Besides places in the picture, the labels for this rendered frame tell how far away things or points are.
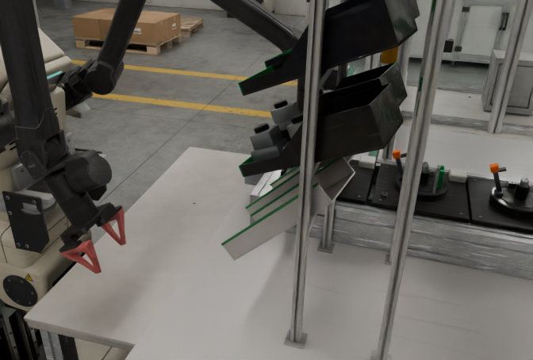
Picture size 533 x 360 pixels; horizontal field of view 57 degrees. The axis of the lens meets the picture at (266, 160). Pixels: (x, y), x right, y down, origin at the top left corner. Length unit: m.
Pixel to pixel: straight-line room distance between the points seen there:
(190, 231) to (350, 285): 0.45
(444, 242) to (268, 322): 0.48
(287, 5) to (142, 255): 8.49
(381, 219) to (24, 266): 0.92
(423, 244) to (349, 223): 0.19
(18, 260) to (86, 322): 0.35
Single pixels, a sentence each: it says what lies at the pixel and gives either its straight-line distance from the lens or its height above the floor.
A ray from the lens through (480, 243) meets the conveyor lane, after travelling 1.30.
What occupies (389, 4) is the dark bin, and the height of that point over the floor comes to 1.52.
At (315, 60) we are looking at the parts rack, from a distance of 0.74.
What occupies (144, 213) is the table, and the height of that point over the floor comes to 0.86.
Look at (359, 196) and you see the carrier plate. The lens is 1.32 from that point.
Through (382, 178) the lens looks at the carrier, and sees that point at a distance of 1.43.
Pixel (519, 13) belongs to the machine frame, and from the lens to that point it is 2.07.
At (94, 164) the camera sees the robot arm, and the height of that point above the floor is 1.21.
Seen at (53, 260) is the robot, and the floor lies 0.80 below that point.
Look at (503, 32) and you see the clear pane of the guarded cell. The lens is 2.64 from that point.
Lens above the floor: 1.62
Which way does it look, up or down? 26 degrees down
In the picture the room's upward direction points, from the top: 1 degrees clockwise
